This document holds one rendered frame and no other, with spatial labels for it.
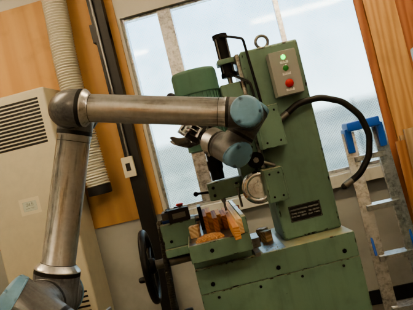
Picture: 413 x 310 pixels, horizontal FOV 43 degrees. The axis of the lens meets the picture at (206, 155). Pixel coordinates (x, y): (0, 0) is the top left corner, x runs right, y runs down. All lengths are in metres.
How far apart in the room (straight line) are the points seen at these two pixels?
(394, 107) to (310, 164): 1.38
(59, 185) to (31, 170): 1.62
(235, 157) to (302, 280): 0.54
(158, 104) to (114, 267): 2.19
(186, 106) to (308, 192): 0.67
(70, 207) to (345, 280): 0.98
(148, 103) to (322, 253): 0.82
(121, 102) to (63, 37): 1.94
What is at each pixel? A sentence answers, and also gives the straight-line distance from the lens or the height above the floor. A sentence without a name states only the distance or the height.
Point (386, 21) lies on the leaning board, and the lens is 3.37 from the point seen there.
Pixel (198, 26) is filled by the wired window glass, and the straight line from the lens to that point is 3.52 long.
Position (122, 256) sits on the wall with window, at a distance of 3.57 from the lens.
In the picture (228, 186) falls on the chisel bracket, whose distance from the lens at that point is 2.02.
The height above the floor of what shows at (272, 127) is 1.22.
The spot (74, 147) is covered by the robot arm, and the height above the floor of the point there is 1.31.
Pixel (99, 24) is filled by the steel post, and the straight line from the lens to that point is 3.50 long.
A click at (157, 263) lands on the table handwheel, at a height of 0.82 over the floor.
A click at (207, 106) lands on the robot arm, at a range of 1.52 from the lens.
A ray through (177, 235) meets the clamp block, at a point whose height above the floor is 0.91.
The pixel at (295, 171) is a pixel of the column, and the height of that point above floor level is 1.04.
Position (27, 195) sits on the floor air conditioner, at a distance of 3.39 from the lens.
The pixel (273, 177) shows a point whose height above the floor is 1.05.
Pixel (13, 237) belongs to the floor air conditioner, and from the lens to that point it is 3.47.
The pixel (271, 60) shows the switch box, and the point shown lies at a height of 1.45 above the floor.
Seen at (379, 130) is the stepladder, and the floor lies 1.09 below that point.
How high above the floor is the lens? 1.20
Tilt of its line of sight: 1 degrees down
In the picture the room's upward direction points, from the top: 14 degrees counter-clockwise
